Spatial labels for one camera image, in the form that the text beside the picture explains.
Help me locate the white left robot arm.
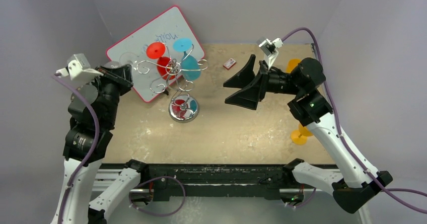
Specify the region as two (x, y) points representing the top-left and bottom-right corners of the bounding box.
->
(52, 64), (150, 223)

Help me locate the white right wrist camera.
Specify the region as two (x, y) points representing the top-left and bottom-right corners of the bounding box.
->
(256, 38), (283, 69)

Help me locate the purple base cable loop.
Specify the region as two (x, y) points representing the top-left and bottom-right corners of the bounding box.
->
(128, 176), (186, 217)

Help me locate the chrome wine glass rack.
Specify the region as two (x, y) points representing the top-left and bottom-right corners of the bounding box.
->
(130, 39), (208, 123)

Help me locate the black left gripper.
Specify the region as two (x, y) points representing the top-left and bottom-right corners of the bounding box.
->
(88, 63), (134, 126)

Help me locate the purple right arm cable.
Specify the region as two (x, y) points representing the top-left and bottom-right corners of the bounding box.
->
(281, 27), (427, 215)

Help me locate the red-framed whiteboard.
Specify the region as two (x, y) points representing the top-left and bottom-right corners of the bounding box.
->
(106, 6), (205, 103)

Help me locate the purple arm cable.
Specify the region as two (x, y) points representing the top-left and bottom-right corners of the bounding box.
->
(51, 74), (101, 224)
(281, 27), (427, 215)

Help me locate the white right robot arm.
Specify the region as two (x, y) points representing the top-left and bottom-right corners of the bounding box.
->
(223, 55), (392, 213)

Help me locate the clear wine glass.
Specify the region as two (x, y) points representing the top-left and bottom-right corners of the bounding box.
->
(103, 52), (138, 69)

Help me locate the small red white box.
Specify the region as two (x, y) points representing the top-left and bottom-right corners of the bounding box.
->
(223, 58), (236, 70)

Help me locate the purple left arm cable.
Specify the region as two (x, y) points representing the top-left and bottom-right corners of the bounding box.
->
(51, 74), (101, 224)

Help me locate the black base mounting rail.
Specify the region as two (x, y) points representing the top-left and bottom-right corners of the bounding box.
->
(72, 163), (351, 203)

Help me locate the teal plastic wine glass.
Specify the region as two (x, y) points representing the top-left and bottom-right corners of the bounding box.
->
(173, 38), (201, 81)

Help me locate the red plastic wine glass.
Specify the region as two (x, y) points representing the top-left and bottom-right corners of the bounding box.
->
(146, 42), (175, 80)

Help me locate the yellow wine glass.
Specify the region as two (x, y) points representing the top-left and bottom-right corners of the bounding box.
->
(290, 123), (313, 145)
(285, 58), (301, 73)

